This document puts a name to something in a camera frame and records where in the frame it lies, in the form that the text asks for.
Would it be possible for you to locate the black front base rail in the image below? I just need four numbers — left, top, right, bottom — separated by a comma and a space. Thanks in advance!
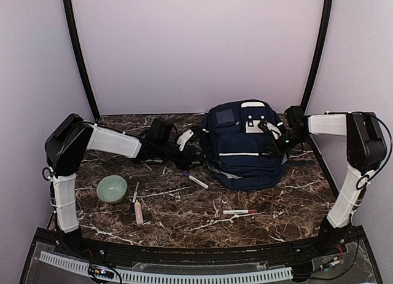
30, 225, 366, 268

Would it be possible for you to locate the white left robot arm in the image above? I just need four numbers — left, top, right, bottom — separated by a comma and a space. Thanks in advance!
42, 113, 204, 257

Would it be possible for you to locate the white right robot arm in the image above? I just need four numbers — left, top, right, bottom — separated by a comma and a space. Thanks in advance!
260, 106, 392, 229

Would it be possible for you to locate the navy blue student backpack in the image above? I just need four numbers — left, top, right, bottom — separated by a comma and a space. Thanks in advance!
200, 99, 287, 191

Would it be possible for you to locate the black right frame post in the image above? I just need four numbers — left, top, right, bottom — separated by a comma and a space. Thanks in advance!
300, 0, 333, 112

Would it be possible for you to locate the black frame post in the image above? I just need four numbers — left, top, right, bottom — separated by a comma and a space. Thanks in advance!
63, 0, 101, 120
300, 0, 333, 112

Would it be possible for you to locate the pink pencil-shaped eraser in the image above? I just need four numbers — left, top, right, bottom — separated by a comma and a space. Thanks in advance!
134, 200, 144, 226

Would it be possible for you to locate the light green ceramic bowl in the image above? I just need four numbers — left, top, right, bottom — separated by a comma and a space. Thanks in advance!
96, 175, 128, 204

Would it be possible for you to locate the white slotted cable duct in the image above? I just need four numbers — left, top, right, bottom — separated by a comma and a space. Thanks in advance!
38, 251, 293, 283

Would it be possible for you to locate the red capped white marker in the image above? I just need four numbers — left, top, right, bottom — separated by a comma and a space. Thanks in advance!
222, 209, 257, 215

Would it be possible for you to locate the black left frame post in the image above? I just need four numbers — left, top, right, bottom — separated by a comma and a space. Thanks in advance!
63, 0, 101, 120

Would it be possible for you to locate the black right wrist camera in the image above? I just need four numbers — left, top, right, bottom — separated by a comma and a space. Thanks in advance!
258, 120, 283, 140

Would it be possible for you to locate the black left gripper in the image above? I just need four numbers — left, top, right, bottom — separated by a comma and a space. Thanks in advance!
156, 140, 204, 170

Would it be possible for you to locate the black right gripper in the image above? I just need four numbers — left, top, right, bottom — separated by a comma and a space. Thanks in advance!
260, 130, 309, 159

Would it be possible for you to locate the purple capped white marker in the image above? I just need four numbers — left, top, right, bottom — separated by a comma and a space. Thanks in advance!
183, 172, 209, 189

